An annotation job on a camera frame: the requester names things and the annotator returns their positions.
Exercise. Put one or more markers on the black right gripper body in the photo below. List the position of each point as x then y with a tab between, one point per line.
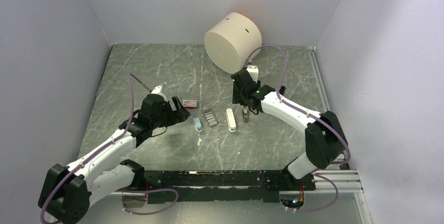
237	97

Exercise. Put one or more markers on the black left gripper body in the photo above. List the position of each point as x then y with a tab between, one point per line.
166	117

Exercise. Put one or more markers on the white red staple box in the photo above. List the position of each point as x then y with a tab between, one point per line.
190	103

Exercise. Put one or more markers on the staple tray with staples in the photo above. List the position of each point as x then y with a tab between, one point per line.
210	118

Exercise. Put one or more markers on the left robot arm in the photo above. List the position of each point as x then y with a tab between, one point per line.
69	191

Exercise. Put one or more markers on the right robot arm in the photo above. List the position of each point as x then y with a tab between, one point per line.
324	137

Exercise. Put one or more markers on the small black cylinder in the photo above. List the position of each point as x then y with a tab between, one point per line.
282	90

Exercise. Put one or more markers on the cream cylindrical stool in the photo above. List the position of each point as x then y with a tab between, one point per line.
231	42

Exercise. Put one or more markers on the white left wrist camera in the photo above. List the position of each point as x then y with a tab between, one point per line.
157	89

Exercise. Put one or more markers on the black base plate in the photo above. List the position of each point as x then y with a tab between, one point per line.
237	185

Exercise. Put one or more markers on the aluminium rail frame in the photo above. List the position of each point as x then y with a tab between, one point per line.
69	191

